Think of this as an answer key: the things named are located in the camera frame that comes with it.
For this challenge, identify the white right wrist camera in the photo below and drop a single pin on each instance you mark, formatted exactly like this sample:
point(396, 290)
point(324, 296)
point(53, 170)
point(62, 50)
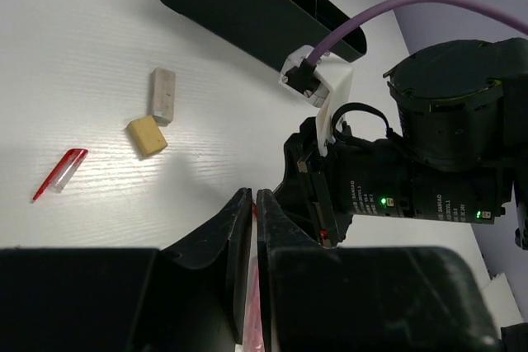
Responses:
point(327, 88)

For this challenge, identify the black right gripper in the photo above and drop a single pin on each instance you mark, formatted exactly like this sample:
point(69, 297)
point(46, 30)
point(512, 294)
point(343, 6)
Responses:
point(459, 155)

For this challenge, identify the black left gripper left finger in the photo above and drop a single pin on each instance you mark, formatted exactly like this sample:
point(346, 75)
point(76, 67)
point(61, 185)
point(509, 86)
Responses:
point(207, 284)

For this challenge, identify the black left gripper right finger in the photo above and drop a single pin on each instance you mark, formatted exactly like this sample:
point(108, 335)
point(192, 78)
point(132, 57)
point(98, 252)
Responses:
point(300, 284)

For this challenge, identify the black stationery container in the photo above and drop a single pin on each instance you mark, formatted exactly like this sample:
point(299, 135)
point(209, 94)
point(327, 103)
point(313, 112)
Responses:
point(268, 30)

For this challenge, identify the red ballpoint pen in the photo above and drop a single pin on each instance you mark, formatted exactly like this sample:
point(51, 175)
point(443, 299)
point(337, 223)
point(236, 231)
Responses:
point(252, 331)

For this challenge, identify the yellow eraser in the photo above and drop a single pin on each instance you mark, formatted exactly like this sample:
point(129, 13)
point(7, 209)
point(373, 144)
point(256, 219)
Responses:
point(146, 136)

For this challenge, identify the grey white eraser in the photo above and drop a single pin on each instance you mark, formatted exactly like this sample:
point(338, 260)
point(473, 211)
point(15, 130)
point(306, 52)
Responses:
point(162, 95)

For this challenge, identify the red pen cap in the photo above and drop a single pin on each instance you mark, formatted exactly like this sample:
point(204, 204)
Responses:
point(62, 172)

